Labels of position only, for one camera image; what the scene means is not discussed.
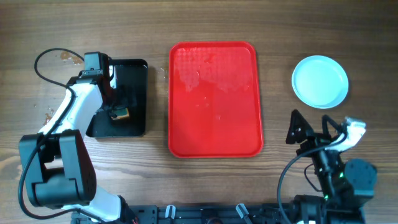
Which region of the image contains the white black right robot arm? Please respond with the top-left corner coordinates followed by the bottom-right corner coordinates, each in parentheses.
top-left (277, 110), bottom-right (377, 223)

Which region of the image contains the orange green sponge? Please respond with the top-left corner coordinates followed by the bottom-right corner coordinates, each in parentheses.
top-left (110, 108), bottom-right (130, 120)

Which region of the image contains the black water tray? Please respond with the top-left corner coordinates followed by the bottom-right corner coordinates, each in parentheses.
top-left (86, 59), bottom-right (148, 138)

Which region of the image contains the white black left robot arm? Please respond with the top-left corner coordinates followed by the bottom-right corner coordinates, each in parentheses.
top-left (17, 52), bottom-right (139, 223)

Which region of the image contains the red plastic tray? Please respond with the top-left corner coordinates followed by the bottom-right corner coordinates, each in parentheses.
top-left (168, 41), bottom-right (264, 159)

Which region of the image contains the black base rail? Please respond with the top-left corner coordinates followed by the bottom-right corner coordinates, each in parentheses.
top-left (70, 202), bottom-right (299, 224)

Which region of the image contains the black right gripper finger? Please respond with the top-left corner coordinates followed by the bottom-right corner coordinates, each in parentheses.
top-left (285, 110), bottom-right (314, 144)
top-left (321, 114), bottom-right (343, 141)

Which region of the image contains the light blue plate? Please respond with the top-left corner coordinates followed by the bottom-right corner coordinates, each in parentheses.
top-left (291, 55), bottom-right (349, 110)

